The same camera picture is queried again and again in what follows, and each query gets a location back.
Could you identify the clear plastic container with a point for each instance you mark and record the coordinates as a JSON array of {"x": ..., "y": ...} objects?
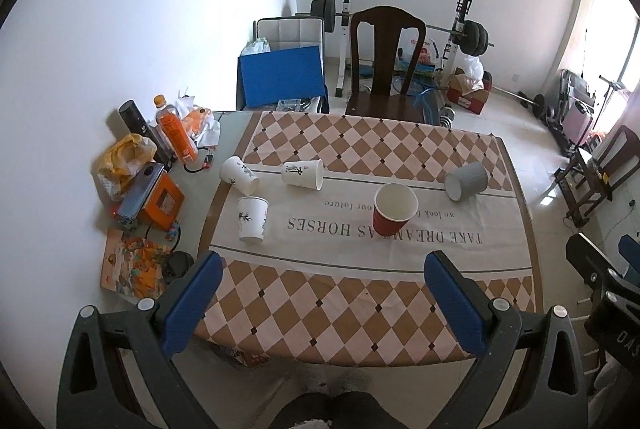
[{"x": 295, "y": 105}]

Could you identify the pink suitcase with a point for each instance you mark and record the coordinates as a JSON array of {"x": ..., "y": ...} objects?
[{"x": 580, "y": 119}]

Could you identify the dark wooden chair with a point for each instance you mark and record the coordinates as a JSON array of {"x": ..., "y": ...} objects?
[{"x": 387, "y": 59}]

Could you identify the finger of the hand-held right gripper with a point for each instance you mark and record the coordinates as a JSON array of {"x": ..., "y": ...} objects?
[
  {"x": 630, "y": 251},
  {"x": 590, "y": 256}
]

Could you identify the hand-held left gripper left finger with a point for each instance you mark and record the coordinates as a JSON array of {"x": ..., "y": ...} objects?
[{"x": 192, "y": 304}]

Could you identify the brown wooden chair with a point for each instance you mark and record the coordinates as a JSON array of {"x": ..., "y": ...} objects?
[{"x": 595, "y": 174}]

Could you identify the red cardboard box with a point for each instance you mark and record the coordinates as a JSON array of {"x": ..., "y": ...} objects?
[{"x": 467, "y": 96}]

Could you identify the black round object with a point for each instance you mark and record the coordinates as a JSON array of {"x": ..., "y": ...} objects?
[{"x": 177, "y": 263}]

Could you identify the barbell with black plates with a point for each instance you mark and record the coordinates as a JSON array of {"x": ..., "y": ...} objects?
[{"x": 472, "y": 38}]

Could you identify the small barbell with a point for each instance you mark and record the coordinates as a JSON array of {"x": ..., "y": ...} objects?
[{"x": 537, "y": 101}]

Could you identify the orange box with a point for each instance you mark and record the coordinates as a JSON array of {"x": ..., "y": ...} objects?
[{"x": 165, "y": 205}]

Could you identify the checked brown tablecloth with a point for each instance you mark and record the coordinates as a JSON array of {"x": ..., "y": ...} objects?
[{"x": 360, "y": 294}]

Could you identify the colourful picture book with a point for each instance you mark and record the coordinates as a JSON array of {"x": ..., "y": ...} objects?
[{"x": 130, "y": 269}]

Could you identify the white padded chair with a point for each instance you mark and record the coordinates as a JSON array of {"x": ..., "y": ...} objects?
[{"x": 290, "y": 31}]

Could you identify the blue board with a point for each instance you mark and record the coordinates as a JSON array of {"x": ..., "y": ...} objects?
[{"x": 280, "y": 76}]

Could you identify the red white plastic bag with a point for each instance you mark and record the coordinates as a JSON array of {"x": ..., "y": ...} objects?
[{"x": 422, "y": 49}]

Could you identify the yellow plastic bag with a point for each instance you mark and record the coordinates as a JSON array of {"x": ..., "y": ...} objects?
[{"x": 120, "y": 161}]

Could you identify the grey blue device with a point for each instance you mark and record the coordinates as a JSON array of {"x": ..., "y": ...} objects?
[{"x": 140, "y": 195}]

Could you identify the white barbell rack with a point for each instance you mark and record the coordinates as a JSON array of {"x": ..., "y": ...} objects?
[{"x": 344, "y": 59}]

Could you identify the orange snack packet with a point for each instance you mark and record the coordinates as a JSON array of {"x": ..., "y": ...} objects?
[{"x": 192, "y": 118}]

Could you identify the white crumpled plastic bag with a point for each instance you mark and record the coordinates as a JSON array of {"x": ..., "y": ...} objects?
[{"x": 207, "y": 131}]

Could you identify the black cylindrical bottle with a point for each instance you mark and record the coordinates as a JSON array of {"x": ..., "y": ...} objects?
[{"x": 134, "y": 118}]

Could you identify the glass topped wooden table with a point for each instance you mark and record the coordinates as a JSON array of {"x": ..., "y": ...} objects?
[{"x": 227, "y": 129}]

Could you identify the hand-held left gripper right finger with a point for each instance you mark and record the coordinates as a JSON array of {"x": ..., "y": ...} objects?
[{"x": 455, "y": 304}]

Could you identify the grey cup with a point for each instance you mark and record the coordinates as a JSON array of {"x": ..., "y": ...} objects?
[{"x": 470, "y": 179}]

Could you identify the orange drink bottle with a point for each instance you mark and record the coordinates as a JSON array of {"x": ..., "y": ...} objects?
[{"x": 175, "y": 134}]

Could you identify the white paper cup plant print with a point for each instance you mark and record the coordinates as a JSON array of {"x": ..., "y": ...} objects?
[
  {"x": 251, "y": 221},
  {"x": 240, "y": 174},
  {"x": 300, "y": 173}
]

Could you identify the red paper cup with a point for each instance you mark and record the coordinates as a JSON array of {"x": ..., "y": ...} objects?
[{"x": 392, "y": 221}]

